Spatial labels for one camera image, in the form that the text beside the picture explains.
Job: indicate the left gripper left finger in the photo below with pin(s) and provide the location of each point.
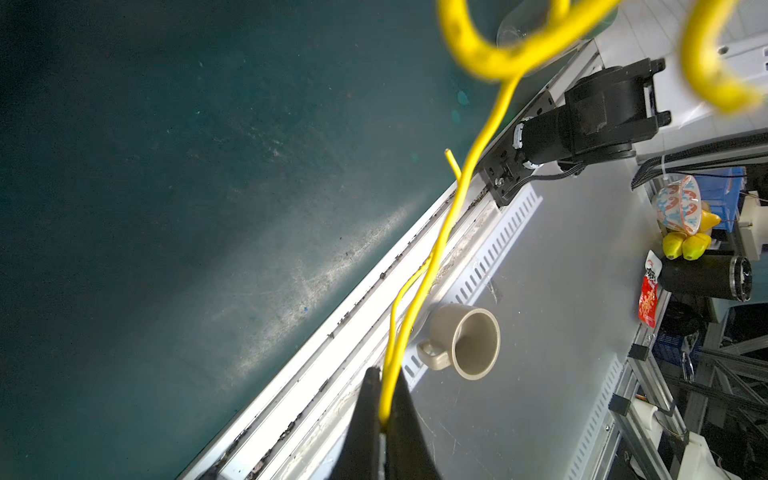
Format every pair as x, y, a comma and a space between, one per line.
359, 457

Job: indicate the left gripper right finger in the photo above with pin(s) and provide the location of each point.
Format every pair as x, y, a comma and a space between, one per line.
407, 456

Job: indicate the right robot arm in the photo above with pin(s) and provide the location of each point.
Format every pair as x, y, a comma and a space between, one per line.
602, 117

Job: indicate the small metal cup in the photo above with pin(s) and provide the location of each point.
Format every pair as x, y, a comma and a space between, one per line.
463, 337

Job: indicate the yellow toy bananas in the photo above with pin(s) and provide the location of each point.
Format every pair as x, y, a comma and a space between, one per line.
690, 247

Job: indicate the black thermos flask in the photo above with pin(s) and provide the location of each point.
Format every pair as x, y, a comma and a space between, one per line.
715, 276

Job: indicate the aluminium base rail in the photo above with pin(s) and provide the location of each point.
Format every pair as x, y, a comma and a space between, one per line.
294, 429

